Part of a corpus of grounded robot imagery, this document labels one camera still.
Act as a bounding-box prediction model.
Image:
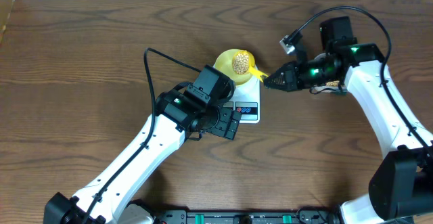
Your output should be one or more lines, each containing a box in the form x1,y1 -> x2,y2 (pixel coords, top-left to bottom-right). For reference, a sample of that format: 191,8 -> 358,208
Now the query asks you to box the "yellow plastic scoop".
232,50 -> 268,82

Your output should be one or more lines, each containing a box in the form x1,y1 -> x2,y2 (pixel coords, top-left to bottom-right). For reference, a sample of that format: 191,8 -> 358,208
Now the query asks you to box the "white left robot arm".
43,66 -> 241,223

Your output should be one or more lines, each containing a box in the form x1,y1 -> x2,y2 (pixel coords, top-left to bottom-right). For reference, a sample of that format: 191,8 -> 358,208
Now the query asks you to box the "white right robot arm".
264,16 -> 432,223

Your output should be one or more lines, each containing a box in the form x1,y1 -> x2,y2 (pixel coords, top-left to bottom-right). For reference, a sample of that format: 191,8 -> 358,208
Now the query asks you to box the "white digital kitchen scale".
223,76 -> 260,124

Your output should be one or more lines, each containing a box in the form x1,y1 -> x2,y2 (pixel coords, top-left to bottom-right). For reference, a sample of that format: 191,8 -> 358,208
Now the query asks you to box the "yellow bowl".
214,49 -> 252,86

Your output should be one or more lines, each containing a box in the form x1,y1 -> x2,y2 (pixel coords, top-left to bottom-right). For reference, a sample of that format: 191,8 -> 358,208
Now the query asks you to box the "clear container of soybeans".
309,81 -> 347,95

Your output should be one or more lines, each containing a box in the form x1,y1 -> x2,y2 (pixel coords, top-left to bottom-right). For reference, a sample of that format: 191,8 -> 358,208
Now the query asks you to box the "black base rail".
154,207 -> 342,224

